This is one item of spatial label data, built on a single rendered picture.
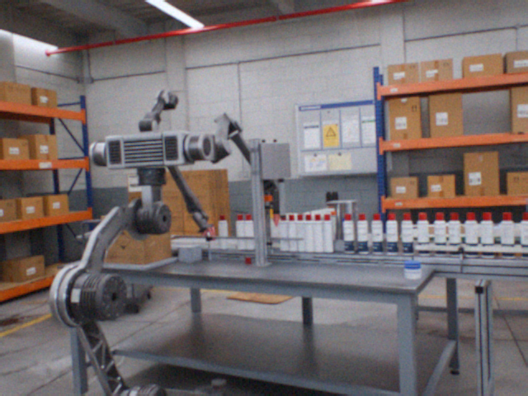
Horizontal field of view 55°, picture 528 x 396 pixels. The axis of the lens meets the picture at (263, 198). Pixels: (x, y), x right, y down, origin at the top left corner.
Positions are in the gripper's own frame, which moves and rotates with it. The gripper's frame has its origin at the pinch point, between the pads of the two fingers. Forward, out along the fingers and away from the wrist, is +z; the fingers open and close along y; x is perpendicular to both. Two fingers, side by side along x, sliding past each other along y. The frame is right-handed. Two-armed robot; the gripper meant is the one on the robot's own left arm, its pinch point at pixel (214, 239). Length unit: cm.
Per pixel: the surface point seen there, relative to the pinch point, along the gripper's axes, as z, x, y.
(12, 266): -199, 319, 127
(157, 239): -15.0, 12.4, -27.8
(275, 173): 4, -62, -13
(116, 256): -22, 33, -40
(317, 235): 41, -54, -3
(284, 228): 25.9, -41.1, -1.8
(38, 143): -306, 223, 170
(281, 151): -3, -72, -9
